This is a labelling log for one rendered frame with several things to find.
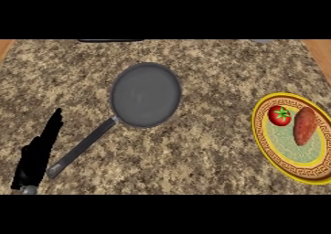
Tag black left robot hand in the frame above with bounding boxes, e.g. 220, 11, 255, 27
9, 107, 66, 191

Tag grey frying pan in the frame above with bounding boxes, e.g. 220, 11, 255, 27
44, 62, 183, 180

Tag yellow patterned plate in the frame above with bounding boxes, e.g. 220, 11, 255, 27
251, 91, 331, 186

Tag brown sweet potato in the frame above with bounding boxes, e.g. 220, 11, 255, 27
291, 106, 319, 147

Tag red tomato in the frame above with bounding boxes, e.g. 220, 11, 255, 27
267, 105, 292, 127

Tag pale grey object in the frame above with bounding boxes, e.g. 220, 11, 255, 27
249, 38, 276, 45

